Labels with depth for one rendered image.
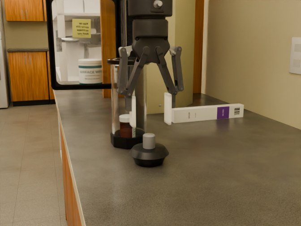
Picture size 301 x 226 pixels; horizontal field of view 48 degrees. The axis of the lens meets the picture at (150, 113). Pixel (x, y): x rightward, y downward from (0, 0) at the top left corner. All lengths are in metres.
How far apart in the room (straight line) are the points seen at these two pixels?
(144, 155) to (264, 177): 0.25
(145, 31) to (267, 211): 0.40
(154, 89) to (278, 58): 0.44
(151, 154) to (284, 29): 0.70
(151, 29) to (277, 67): 0.66
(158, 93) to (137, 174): 0.57
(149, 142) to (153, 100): 0.50
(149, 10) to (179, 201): 0.37
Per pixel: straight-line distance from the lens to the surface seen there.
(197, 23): 1.69
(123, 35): 1.52
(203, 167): 0.77
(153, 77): 1.23
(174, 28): 1.25
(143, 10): 0.70
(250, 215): 0.60
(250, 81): 1.40
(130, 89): 0.73
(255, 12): 1.40
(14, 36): 6.74
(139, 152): 0.75
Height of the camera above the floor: 1.23
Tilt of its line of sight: 13 degrees down
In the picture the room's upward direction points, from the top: straight up
